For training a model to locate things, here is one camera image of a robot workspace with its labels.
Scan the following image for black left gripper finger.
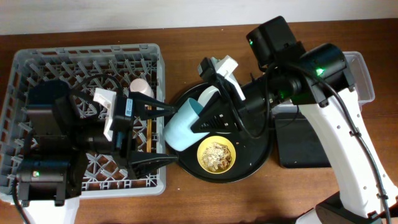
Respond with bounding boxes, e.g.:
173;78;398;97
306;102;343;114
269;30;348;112
133;95;177;120
129;151;178;179

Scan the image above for pink plastic cup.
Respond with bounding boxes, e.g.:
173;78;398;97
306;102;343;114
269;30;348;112
129;78;155;98

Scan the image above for wooden chopstick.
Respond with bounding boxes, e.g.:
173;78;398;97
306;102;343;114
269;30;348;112
146;119;152;153

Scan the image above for white round plate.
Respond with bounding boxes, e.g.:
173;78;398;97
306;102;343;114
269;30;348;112
198;86;219;107

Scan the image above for yellow bowl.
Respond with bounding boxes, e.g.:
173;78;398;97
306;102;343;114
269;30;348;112
197;136;236;174

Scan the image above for food scraps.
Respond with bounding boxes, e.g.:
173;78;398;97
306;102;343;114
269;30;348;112
202;142;232;172

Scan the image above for blue plastic cup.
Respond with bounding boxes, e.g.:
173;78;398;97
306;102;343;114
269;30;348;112
164;98;209;152

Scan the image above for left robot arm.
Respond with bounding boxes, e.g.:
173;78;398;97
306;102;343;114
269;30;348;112
12;80;177;223

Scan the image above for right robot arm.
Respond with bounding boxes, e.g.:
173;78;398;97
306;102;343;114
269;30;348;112
191;16;397;223

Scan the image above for grey dishwasher rack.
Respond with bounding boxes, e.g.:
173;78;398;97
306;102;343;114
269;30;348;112
1;44;166;202

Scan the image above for black rectangular waste tray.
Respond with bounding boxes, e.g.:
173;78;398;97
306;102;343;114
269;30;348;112
275;113;331;169

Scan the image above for clear plastic waste bin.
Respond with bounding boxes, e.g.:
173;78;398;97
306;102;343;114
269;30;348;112
272;51;375;115

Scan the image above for black round tray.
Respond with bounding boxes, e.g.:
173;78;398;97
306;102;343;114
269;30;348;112
169;83;275;184

